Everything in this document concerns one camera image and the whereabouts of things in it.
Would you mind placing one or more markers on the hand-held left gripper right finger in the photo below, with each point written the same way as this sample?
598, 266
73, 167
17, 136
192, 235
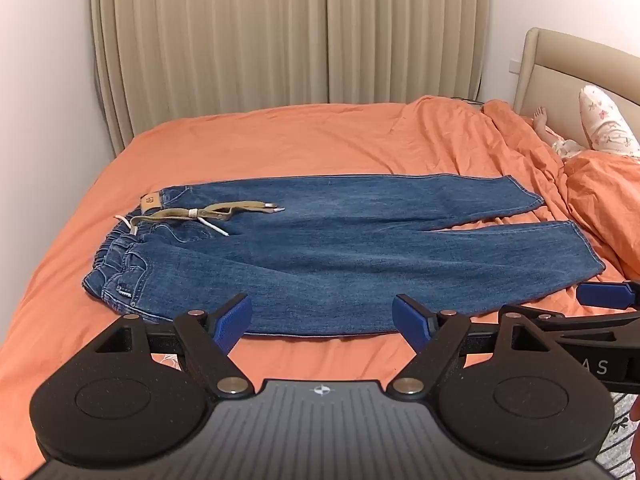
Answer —
407, 316

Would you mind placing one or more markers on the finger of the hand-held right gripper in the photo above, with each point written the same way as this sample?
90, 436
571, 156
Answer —
602, 294
575, 321

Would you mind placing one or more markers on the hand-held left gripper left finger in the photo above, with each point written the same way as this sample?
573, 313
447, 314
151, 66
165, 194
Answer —
234, 321

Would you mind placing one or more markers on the blue denim pants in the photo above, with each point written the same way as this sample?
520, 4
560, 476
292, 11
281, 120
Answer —
325, 260

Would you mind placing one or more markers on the person's right forearm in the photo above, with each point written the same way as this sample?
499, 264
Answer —
636, 430

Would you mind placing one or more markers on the white patterned rug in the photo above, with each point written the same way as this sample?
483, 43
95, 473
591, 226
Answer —
622, 440

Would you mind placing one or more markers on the olive fabric belt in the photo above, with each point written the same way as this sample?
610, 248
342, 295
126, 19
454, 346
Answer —
170, 214

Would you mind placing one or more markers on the orange duvet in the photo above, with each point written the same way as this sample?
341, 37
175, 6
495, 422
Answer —
520, 140

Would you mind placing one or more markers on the orange bed sheet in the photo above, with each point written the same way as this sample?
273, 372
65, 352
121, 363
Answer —
300, 145

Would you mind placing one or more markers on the beige padded headboard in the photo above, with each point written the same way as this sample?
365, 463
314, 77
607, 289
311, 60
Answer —
555, 65

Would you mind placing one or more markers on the beige pleated curtain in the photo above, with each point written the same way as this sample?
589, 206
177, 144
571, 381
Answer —
400, 30
200, 50

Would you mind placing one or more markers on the white wall socket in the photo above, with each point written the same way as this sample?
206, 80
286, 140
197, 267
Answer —
515, 65

